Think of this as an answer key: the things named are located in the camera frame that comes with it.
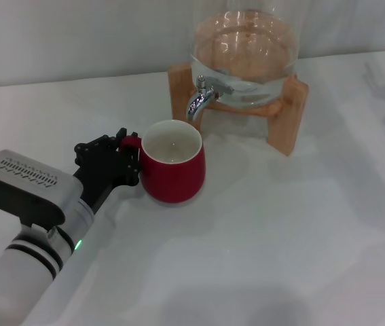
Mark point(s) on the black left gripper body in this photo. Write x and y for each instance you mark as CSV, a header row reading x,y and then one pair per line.
x,y
104,173

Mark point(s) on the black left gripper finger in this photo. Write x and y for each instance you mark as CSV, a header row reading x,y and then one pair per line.
x,y
133,169
93,146

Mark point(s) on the red ceramic cup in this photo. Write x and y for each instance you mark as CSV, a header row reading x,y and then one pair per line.
x,y
175,180

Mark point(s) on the chrome faucet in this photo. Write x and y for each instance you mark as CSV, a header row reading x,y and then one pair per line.
x,y
197,102

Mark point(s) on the wooden dispenser stand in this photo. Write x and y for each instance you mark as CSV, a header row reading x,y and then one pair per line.
x,y
285,119

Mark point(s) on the glass water dispenser jar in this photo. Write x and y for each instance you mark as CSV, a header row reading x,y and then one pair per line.
x,y
246,44

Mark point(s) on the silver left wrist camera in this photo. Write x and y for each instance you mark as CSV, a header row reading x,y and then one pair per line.
x,y
26,190

